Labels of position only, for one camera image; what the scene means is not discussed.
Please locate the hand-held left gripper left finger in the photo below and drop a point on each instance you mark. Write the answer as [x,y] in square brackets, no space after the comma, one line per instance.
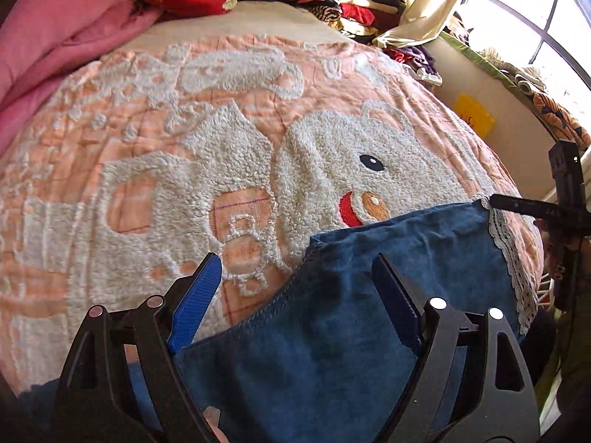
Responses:
[198,286]

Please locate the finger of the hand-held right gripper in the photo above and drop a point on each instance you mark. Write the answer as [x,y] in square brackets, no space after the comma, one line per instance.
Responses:
[521,204]

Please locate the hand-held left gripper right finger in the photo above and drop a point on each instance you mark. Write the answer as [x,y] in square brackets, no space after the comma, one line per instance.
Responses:
[397,304]

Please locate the blue pants with lace trim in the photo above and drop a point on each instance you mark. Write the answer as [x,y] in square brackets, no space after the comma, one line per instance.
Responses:
[323,332]

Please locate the orange patterned cloth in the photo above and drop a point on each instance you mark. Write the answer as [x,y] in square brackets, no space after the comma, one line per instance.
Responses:
[558,115]

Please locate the yellow paper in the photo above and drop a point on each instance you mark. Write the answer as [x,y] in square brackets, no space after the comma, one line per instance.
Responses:
[473,115]

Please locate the peach printed blanket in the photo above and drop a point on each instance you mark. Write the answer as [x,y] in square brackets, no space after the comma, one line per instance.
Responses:
[184,147]

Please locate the window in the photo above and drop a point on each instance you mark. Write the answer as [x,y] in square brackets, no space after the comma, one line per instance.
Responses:
[508,14]

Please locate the purple clothes pile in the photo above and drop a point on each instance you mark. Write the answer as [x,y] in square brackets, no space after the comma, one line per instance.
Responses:
[415,60]

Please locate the cream curtain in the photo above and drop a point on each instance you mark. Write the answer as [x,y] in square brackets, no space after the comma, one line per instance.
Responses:
[429,0]

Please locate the stack of folded clothes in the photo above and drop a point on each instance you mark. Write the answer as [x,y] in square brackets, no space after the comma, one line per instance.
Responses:
[351,9]

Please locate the beige bed sheet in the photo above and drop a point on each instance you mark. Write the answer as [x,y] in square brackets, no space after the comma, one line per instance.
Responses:
[258,23]

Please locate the pink quilt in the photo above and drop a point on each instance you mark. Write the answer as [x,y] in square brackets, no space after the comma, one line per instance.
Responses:
[55,32]

